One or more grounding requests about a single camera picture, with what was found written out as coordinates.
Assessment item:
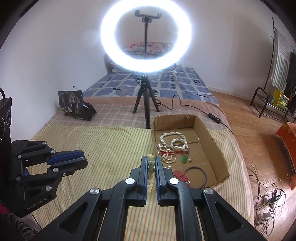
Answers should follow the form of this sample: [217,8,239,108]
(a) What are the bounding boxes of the pale green bead bracelet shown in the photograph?
[146,153,156,194]

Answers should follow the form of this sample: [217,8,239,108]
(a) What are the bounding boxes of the green jade pendant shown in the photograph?
[181,155,188,163]

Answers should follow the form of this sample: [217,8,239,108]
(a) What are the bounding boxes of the brown cardboard box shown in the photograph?
[152,114,229,188]

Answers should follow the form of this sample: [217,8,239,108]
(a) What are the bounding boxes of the yellow striped cloth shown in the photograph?
[25,120,255,241]

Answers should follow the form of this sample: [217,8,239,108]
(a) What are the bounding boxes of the black thin bangle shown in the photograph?
[184,166,207,189]

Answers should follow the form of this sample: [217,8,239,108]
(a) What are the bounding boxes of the black printed bag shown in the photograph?
[58,90,96,121]

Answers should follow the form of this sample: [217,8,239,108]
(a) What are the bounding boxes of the pink checked blanket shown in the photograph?
[52,96,230,130]

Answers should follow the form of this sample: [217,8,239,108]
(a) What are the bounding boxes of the black tripod stand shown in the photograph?
[133,74,160,129]

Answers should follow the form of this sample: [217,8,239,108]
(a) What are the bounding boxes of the blue patterned bed sheet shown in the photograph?
[83,67,218,104]

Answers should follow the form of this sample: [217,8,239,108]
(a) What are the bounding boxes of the orange cloth covered table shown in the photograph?
[275,122,296,173]

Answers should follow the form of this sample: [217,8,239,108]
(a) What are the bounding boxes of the black clothes rack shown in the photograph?
[249,23,295,123]

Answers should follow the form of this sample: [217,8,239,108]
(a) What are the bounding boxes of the yellow green box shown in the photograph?
[273,89,289,110]

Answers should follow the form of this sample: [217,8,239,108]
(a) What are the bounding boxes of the black phone holder gooseneck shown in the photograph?
[134,10,162,59]

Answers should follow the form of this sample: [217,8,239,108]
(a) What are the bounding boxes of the dark hanging clothes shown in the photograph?
[284,52,295,113]

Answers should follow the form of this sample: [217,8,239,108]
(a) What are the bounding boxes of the striped hanging towel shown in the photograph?
[269,29,291,92]

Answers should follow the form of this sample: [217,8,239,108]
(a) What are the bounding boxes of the small pearl bracelet red string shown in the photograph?
[158,149,188,165]

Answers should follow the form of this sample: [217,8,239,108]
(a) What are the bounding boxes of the long white pearl necklace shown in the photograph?
[157,131,189,151]

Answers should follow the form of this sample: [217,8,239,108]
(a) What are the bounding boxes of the black cable with remote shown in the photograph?
[152,94,234,135]

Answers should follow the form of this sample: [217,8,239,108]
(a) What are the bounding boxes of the power strip with cables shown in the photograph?
[248,164,287,237]

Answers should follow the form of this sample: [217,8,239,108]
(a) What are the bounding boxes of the white ring light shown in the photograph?
[100,1,192,73]

